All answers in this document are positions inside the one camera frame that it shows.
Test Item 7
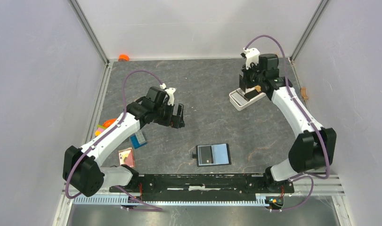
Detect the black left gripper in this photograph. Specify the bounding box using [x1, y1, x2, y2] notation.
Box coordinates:
[154, 101, 185, 129]

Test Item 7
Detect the black card holder wallet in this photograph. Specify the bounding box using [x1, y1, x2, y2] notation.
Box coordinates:
[192, 143, 232, 167]

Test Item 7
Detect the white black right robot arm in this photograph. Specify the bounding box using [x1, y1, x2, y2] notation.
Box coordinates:
[240, 48, 337, 192]

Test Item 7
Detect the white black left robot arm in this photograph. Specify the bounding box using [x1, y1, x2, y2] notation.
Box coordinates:
[63, 85, 185, 199]

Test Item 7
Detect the black card in tray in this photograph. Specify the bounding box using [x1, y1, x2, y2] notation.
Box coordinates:
[244, 89, 260, 100]

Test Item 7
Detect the grey card in tray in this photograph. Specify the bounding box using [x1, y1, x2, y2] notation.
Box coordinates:
[230, 90, 248, 106]

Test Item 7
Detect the white card tray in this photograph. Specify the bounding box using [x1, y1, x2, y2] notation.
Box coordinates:
[228, 88, 266, 111]

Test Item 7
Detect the pink playing card box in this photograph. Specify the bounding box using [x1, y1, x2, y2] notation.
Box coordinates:
[118, 147, 135, 168]

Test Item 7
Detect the wooden curved block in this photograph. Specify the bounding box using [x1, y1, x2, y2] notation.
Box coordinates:
[300, 87, 309, 101]

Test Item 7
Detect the blue toy block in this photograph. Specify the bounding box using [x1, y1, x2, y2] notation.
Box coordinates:
[130, 130, 147, 149]

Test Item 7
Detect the colourful toy brick stack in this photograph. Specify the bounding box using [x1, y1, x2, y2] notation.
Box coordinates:
[94, 124, 106, 137]

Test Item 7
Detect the orange round cap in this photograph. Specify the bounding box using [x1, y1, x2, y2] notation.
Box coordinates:
[118, 54, 130, 61]

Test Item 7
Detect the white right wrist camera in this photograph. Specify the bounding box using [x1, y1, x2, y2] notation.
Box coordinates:
[241, 48, 260, 70]

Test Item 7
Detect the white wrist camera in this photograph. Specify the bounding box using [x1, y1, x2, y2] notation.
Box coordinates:
[241, 48, 260, 70]
[159, 83, 177, 106]

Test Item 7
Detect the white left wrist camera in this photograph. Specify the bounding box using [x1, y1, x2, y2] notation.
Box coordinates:
[159, 83, 177, 106]

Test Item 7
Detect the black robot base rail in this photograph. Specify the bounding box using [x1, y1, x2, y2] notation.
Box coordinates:
[122, 173, 294, 202]

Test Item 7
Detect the white slotted cable duct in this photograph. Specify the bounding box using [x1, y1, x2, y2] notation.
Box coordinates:
[74, 194, 269, 207]

